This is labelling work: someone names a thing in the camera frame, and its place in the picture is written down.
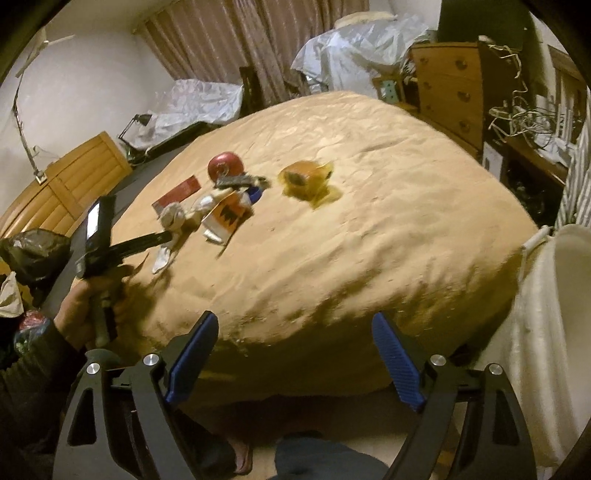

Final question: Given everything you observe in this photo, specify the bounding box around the dark wooden side table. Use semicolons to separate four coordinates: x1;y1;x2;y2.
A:
484;133;567;226

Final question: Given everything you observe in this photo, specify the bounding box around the silver plastic sheet left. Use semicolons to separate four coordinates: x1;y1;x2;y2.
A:
127;79;245;150

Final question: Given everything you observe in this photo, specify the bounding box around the silver plastic sheet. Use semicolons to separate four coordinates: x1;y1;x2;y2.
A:
127;79;245;150
290;15;429;98

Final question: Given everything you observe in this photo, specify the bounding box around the pink-brown curtain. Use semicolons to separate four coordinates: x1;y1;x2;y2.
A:
134;0;369;106

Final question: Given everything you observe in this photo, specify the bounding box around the tan bed cover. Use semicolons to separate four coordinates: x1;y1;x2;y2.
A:
112;92;536;405

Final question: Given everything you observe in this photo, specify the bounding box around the white trash bucket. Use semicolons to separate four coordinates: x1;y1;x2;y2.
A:
476;225;590;479

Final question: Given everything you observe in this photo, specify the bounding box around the black garbage bag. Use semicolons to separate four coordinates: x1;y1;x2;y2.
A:
1;228;71;300

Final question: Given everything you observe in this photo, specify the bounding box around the yellow plastic wrapped item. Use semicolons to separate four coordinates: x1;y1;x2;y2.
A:
277;161;342;209

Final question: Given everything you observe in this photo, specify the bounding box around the tangle of white cables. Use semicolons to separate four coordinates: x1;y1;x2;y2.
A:
486;43;560;149

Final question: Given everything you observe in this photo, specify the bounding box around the red flat box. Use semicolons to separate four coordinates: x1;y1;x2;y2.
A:
151;175;201;215

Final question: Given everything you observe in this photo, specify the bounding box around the orange white paper carton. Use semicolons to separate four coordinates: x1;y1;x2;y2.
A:
201;191;252;246

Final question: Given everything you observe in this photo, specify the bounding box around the black television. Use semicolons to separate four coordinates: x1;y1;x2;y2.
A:
437;0;529;50

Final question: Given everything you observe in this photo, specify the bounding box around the small wooden chair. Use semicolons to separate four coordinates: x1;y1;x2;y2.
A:
372;74;412;110

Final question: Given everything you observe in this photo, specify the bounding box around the wooden headboard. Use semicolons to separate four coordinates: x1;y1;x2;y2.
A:
1;132;132;238

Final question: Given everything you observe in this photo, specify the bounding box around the white ceiling fan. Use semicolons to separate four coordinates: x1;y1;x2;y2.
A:
15;27;74;78

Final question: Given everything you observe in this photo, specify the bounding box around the red apple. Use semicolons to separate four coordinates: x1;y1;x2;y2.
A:
207;151;245;183

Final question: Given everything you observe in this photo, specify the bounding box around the dark striped cigarette pack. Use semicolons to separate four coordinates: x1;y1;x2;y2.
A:
214;173;271;190

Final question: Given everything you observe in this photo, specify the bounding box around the wooden chest of drawers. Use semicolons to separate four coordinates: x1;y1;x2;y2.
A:
411;42;520;151

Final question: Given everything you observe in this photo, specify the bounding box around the silver plastic sheet right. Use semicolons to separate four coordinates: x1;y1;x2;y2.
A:
290;15;429;98

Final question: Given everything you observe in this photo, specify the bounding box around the blue bottle cap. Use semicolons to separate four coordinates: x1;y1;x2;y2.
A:
245;186;263;205

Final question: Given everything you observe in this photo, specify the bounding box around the black desk lamp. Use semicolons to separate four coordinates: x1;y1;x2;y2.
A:
117;113;152;148

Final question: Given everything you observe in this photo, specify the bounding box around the striped cloth cover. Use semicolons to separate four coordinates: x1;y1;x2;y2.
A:
555;90;591;229

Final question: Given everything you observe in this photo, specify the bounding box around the person left hand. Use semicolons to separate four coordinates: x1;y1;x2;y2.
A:
53;264;133;351

